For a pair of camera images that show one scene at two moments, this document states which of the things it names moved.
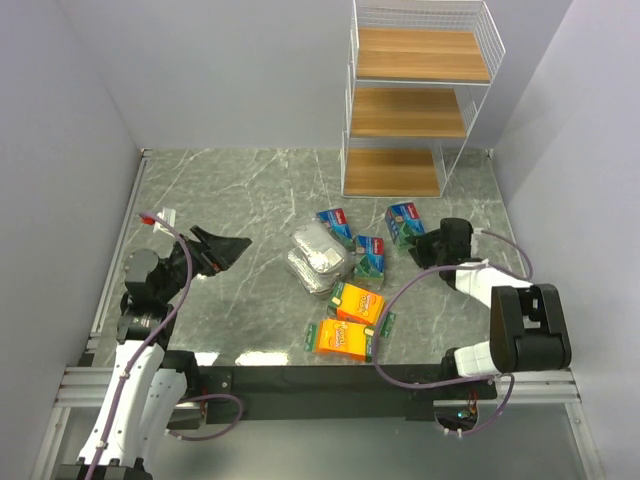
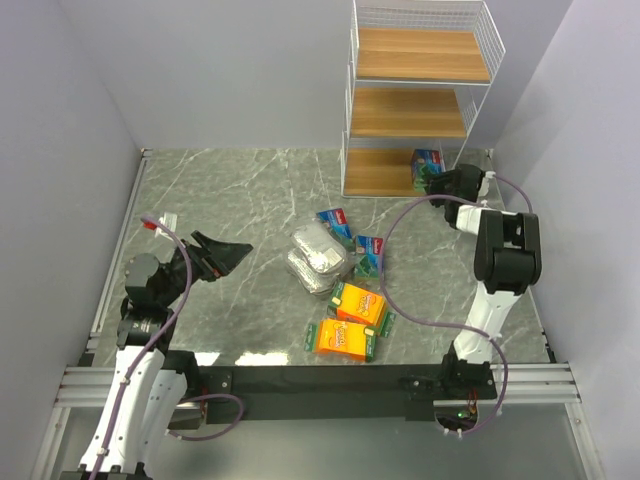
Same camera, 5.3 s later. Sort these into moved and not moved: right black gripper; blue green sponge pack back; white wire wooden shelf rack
Moved: right black gripper
Not moved: white wire wooden shelf rack; blue green sponge pack back
